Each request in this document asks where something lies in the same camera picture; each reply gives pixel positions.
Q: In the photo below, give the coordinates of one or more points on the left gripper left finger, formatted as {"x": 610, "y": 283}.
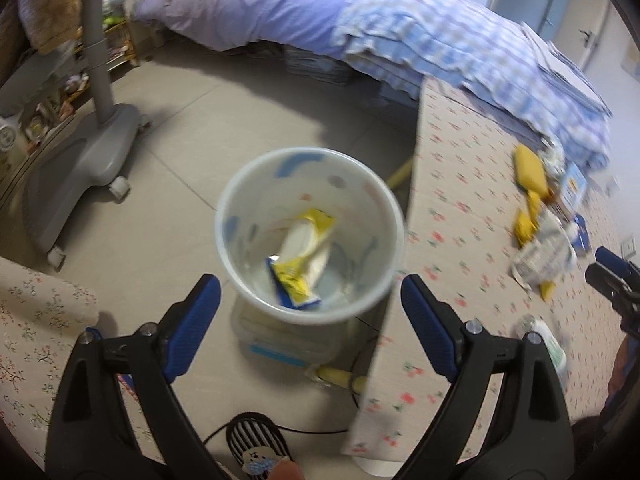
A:
{"x": 90, "y": 435}

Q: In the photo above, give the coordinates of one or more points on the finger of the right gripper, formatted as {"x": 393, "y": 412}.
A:
{"x": 613, "y": 277}

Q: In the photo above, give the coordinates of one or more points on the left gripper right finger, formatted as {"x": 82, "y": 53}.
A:
{"x": 529, "y": 435}

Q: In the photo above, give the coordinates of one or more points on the blue almond snack box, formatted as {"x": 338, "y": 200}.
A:
{"x": 581, "y": 243}

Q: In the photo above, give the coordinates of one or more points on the white green-label bottle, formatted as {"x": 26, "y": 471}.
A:
{"x": 529, "y": 323}

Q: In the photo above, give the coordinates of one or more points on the white plastic trash bin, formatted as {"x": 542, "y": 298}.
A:
{"x": 262, "y": 200}

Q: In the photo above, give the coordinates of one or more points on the person's left hand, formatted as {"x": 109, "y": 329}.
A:
{"x": 286, "y": 470}

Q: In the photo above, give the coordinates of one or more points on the crumpled printed paper wrapper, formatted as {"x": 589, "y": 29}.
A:
{"x": 548, "y": 255}

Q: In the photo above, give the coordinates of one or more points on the blue paper snack bag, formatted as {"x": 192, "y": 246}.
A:
{"x": 572, "y": 189}

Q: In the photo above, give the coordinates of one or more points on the yellow flat wrapper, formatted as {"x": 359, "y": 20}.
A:
{"x": 528, "y": 233}

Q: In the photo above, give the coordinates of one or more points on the floral cushion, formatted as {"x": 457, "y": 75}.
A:
{"x": 41, "y": 318}

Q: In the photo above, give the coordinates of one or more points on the yellow sponge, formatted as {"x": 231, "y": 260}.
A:
{"x": 529, "y": 171}

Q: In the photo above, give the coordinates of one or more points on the black white small fan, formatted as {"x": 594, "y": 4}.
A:
{"x": 256, "y": 443}

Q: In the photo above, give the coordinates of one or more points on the cherry print table cloth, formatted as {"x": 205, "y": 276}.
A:
{"x": 464, "y": 200}

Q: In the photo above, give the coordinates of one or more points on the clear plastic storage box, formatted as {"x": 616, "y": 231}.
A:
{"x": 297, "y": 345}

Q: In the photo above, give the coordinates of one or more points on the yellow wrapper in bin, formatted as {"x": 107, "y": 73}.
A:
{"x": 297, "y": 267}

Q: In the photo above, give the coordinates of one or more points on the grey rolling chair base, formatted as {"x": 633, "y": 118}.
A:
{"x": 91, "y": 154}

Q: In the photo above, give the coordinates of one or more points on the blue checked ruffled blanket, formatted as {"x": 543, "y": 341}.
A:
{"x": 501, "y": 62}

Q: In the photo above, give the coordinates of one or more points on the purple bed sheet mattress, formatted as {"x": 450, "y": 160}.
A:
{"x": 223, "y": 25}

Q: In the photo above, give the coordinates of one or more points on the brown plush blanket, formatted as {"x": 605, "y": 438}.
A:
{"x": 35, "y": 25}

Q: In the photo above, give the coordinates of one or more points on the toy shelf rack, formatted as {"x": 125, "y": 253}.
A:
{"x": 119, "y": 42}

